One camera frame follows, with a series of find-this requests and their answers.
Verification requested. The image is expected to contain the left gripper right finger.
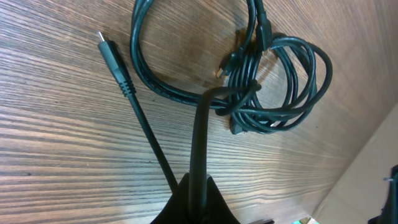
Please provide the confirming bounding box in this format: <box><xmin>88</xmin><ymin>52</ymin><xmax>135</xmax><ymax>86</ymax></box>
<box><xmin>205</xmin><ymin>175</ymin><xmax>239</xmax><ymax>224</ymax></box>

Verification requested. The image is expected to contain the thick black HDMI cable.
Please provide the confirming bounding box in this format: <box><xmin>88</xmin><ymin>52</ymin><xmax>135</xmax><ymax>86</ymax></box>
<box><xmin>97</xmin><ymin>30</ymin><xmax>262</xmax><ymax>223</ymax></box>

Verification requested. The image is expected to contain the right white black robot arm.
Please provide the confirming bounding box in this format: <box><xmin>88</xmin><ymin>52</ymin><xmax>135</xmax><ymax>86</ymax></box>
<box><xmin>368</xmin><ymin>165</ymin><xmax>397</xmax><ymax>224</ymax></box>

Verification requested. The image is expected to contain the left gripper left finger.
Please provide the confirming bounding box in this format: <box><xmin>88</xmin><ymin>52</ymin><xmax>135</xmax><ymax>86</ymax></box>
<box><xmin>151</xmin><ymin>173</ymin><xmax>190</xmax><ymax>224</ymax></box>

